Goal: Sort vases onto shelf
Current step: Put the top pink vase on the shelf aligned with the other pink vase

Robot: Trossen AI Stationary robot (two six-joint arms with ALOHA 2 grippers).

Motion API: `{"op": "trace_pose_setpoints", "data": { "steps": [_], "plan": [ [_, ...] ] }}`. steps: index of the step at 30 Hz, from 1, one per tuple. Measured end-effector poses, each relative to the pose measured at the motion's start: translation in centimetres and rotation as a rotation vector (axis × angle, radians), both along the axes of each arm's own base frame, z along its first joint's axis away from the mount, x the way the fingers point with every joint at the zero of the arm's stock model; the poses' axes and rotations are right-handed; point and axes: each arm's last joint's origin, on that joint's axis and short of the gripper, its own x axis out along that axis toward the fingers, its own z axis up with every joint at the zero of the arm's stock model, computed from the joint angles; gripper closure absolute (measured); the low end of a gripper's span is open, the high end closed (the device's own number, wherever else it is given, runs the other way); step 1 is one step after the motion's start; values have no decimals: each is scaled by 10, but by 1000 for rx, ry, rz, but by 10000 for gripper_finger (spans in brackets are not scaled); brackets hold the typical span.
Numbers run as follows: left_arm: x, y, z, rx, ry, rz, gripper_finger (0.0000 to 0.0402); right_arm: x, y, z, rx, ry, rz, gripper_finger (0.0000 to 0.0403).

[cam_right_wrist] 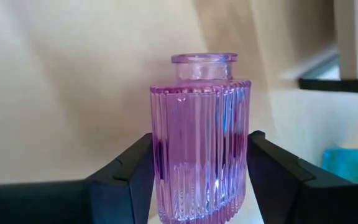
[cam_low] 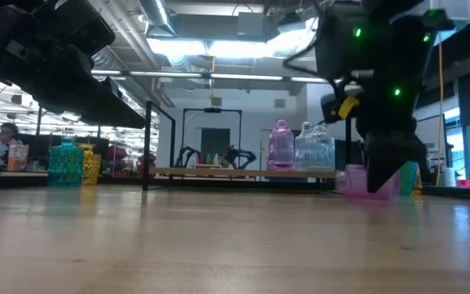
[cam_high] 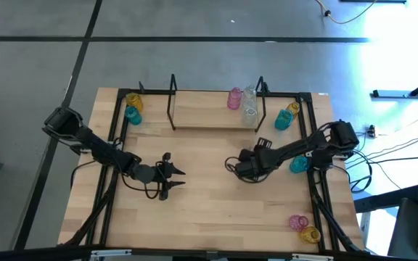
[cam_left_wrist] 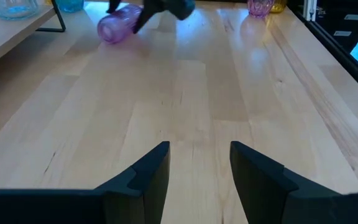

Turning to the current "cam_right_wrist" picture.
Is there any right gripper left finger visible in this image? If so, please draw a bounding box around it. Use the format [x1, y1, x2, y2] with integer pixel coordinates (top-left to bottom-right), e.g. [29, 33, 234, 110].
[0, 133, 155, 224]

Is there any purple flat-shouldered ribbed vase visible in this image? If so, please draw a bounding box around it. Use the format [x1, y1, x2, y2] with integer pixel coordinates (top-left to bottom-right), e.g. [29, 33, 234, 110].
[149, 52, 252, 224]

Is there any teal textured urn-shaped vase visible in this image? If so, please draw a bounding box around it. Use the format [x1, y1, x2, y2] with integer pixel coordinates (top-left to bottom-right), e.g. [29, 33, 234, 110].
[321, 146, 358, 185]

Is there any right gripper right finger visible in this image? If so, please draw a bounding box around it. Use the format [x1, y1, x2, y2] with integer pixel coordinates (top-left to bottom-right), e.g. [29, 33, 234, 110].
[247, 130, 358, 224]

